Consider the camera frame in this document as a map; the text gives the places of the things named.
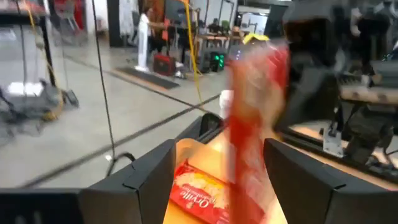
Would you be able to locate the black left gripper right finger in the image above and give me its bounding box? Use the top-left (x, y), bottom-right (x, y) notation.
top-left (263, 138), bottom-right (398, 224)

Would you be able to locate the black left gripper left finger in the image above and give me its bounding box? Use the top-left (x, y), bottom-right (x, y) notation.
top-left (0, 139), bottom-right (177, 224)

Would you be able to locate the red Orville popcorn bag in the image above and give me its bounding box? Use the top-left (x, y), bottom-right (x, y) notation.
top-left (169, 160), bottom-right (231, 224)
top-left (224, 40), bottom-right (290, 224)

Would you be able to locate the computer with blue lights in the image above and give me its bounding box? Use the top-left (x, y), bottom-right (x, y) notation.
top-left (228, 43), bottom-right (246, 63)

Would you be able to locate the white plastic bin bag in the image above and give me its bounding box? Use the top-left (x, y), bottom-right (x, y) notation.
top-left (218, 89), bottom-right (234, 119)

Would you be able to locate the computer with green lights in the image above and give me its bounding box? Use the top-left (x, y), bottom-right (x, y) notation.
top-left (200, 49), bottom-right (227, 73)

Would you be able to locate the wooden work table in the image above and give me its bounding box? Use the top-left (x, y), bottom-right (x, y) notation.
top-left (195, 32), bottom-right (246, 50)

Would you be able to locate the person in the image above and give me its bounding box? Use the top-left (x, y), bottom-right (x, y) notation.
top-left (143, 6), bottom-right (172, 54)
top-left (207, 17), bottom-right (222, 34)

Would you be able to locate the black floor mat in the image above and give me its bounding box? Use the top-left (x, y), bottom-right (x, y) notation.
top-left (115, 66), bottom-right (181, 91)

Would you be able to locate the grey shop vacuum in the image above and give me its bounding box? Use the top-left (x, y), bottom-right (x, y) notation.
top-left (0, 79), bottom-right (80, 124)

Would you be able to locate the red toolbox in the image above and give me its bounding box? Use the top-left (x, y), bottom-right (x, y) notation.
top-left (152, 52), bottom-right (177, 77)

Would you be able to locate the white tower fan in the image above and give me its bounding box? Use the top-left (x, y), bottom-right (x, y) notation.
top-left (134, 12), bottom-right (152, 73)

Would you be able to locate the orange patterned hanging cloth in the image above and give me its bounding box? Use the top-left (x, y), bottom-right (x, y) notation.
top-left (139, 0), bottom-right (165, 22)

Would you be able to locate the black partition panel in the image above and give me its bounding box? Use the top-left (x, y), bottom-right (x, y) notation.
top-left (107, 0), bottom-right (124, 47)

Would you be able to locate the white patterned hanging cloth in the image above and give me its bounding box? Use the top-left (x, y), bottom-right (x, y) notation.
top-left (119, 0), bottom-right (139, 37)

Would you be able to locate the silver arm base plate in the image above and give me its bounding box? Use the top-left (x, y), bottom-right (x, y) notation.
top-left (322, 120), bottom-right (345, 158)

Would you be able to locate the black hanging power cable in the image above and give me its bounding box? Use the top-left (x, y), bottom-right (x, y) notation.
top-left (91, 0), bottom-right (137, 179)

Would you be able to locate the yellow hanging power cable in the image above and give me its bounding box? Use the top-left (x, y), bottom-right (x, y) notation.
top-left (181, 0), bottom-right (205, 106)

